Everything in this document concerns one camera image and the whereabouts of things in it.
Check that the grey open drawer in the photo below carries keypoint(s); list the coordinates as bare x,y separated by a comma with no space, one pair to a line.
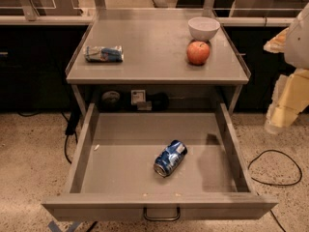
112,173

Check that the grey counter cabinet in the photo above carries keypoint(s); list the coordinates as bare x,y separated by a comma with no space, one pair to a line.
154,43

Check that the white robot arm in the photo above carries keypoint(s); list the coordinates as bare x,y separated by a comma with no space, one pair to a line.
296,51

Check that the blue pepsi can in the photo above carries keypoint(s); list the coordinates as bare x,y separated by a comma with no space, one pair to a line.
170,158

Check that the blue and white snack bag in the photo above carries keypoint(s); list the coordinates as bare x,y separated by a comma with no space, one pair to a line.
103,54

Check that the red apple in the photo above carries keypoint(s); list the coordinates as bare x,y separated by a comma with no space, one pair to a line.
198,53

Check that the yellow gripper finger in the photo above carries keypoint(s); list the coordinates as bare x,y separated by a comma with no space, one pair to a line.
290,97
277,44

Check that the metal drawer handle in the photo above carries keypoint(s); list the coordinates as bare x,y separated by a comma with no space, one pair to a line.
169,214

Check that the white bowl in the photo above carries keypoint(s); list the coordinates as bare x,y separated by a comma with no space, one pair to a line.
203,28

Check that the round grey knob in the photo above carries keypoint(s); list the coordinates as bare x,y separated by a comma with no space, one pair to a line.
110,97

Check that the white wall socket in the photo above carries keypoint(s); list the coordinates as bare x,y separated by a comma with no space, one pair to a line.
138,96

